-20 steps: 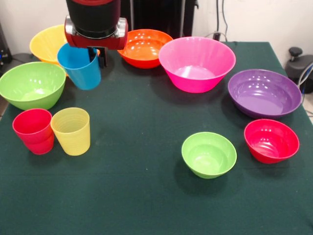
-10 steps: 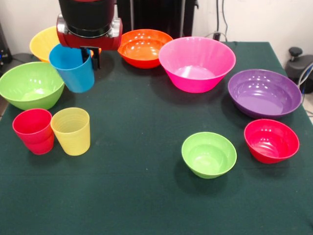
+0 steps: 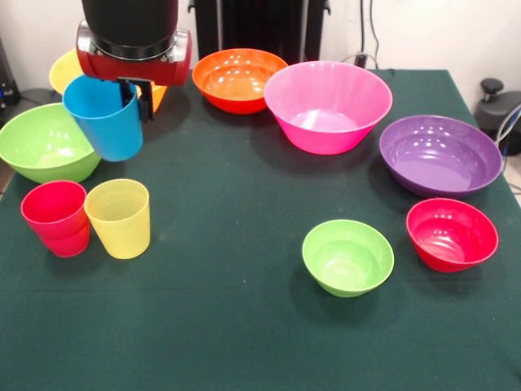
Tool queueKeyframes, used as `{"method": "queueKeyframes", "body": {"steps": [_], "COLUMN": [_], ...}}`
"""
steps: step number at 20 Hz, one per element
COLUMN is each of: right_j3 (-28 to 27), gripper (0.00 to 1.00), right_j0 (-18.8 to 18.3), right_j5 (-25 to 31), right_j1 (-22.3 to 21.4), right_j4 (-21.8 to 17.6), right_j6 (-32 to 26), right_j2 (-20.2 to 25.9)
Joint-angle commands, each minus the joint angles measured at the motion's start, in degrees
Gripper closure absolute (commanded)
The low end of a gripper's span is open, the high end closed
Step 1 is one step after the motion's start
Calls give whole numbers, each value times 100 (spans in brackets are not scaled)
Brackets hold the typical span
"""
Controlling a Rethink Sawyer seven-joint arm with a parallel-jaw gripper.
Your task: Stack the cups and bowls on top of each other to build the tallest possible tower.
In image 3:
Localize large pink bowl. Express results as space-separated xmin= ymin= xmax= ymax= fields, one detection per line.
xmin=263 ymin=60 xmax=394 ymax=156

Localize blue cup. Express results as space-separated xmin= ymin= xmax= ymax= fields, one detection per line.
xmin=62 ymin=74 xmax=145 ymax=163

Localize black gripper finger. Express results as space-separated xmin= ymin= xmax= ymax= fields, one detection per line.
xmin=138 ymin=82 xmax=155 ymax=124
xmin=120 ymin=80 xmax=138 ymax=108

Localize large green bowl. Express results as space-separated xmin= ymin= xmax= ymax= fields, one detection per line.
xmin=0 ymin=102 xmax=103 ymax=184

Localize black equipment box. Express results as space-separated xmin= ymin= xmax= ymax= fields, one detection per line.
xmin=0 ymin=38 xmax=21 ymax=119

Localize large yellow bowl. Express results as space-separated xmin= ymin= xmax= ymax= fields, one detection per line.
xmin=49 ymin=47 xmax=169 ymax=115

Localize small green bowl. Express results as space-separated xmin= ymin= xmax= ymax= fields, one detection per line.
xmin=301 ymin=219 xmax=396 ymax=298

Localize dark green tablecloth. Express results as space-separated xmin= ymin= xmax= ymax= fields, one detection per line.
xmin=0 ymin=68 xmax=521 ymax=391

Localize purple bowl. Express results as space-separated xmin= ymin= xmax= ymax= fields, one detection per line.
xmin=379 ymin=114 xmax=504 ymax=200

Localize white and blue cables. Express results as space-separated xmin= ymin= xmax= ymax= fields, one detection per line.
xmin=495 ymin=103 xmax=521 ymax=164

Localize small red bowl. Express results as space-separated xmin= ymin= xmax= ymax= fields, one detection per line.
xmin=405 ymin=197 xmax=500 ymax=273

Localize orange bowl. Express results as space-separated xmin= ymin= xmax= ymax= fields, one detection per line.
xmin=191 ymin=47 xmax=289 ymax=115

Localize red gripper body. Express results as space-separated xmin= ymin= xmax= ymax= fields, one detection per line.
xmin=75 ymin=19 xmax=194 ymax=88

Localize yellow cup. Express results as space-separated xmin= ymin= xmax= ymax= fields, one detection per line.
xmin=84 ymin=178 xmax=152 ymax=260

